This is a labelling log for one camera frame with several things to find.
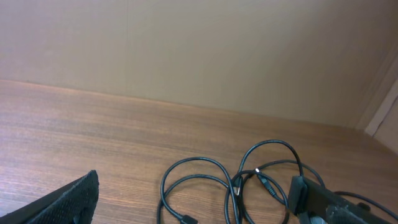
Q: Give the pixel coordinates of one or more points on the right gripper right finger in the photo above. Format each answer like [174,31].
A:
[311,202]

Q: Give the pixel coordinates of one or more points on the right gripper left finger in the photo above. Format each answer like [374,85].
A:
[74,203]

